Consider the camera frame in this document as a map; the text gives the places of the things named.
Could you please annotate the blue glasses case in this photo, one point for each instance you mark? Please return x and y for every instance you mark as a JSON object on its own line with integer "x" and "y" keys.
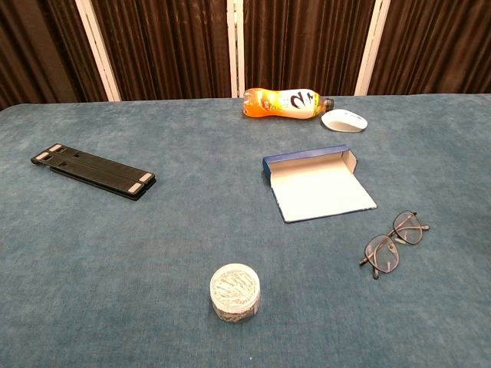
{"x": 318, "y": 188}

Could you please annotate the black-framed eyeglasses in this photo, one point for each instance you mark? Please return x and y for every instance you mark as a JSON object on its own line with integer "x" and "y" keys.
{"x": 409, "y": 228}

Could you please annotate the orange drink plastic bottle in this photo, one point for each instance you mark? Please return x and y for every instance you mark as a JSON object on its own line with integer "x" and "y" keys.
{"x": 284, "y": 103}

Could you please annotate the clear jar of paper clips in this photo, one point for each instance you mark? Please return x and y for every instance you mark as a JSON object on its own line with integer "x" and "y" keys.
{"x": 234, "y": 291}

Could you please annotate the white computer mouse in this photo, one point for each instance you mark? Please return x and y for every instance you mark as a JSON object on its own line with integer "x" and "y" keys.
{"x": 343, "y": 120}

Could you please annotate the blue table cloth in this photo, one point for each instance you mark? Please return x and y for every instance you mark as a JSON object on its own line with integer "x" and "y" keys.
{"x": 115, "y": 249}

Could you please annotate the black folding laptop stand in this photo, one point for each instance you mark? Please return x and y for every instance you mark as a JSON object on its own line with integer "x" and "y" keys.
{"x": 96, "y": 168}

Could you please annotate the brown curtain screen panel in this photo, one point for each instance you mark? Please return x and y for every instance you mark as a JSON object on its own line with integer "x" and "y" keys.
{"x": 165, "y": 46}
{"x": 38, "y": 46}
{"x": 437, "y": 42}
{"x": 303, "y": 42}

